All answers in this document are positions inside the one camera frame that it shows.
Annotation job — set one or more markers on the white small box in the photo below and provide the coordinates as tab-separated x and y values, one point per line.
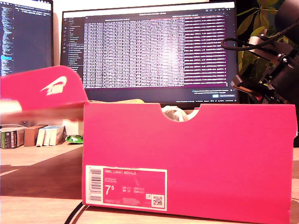
57	135
48	136
40	137

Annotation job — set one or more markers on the green packet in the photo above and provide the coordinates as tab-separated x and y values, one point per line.
74	139

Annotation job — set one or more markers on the large black computer monitor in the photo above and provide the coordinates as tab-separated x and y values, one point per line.
140	53

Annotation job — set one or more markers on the tan shoe part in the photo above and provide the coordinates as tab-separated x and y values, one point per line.
130	101

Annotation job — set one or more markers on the black monitor with code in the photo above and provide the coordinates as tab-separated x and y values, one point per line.
30	42

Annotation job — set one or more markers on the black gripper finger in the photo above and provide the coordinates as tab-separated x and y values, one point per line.
239	82

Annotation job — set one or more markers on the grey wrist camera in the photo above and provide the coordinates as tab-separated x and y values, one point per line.
255	42

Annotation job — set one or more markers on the green leafy houseplant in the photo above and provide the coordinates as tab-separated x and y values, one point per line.
250	21

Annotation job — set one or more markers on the red Nike shoebox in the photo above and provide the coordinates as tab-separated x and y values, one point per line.
187	151

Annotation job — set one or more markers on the green and black box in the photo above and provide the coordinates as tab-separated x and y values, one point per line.
10	138

